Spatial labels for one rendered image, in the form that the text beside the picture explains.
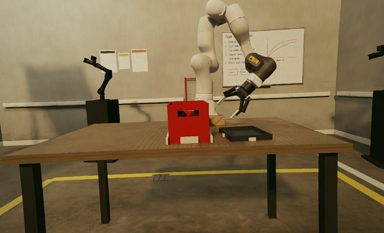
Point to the red divided crate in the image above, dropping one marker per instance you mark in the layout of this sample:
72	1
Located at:
189	125

